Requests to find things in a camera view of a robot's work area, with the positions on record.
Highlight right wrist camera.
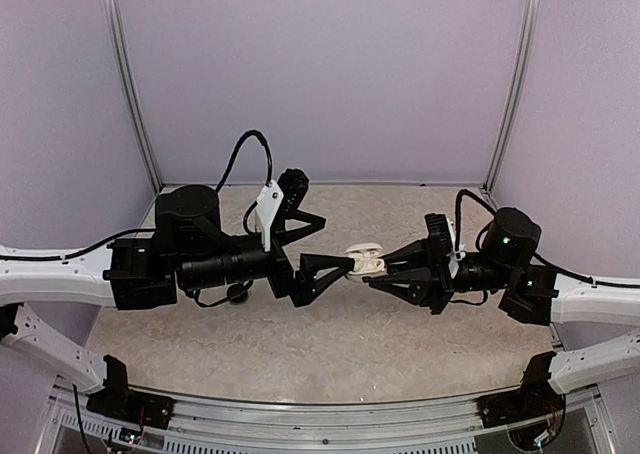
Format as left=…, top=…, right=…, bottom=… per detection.
left=424, top=213, right=466, bottom=261

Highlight white earbud charging case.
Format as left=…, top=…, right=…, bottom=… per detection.
left=345, top=243, right=387, bottom=282

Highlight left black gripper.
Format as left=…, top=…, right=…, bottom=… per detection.
left=179, top=211, right=356, bottom=307

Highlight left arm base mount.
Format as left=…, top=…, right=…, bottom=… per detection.
left=87, top=355, right=175, bottom=430

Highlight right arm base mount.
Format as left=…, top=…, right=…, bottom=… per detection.
left=477, top=351, right=566, bottom=428

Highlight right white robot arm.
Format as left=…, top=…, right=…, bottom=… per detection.
left=364, top=208, right=639, bottom=418

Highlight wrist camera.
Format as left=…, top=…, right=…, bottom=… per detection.
left=255, top=168, right=309, bottom=252
left=424, top=213, right=466, bottom=261

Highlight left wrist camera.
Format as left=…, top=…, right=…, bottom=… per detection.
left=255, top=168, right=309, bottom=252

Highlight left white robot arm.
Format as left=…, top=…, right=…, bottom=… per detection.
left=1, top=181, right=355, bottom=419

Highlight right aluminium frame post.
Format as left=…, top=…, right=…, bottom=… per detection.
left=482, top=0, right=540, bottom=197

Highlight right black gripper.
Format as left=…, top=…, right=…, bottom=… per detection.
left=368, top=235, right=514, bottom=316

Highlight black round charging case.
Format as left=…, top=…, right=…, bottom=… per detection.
left=227, top=284, right=249, bottom=305

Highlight front aluminium rail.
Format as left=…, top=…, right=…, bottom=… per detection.
left=31, top=381, right=617, bottom=453

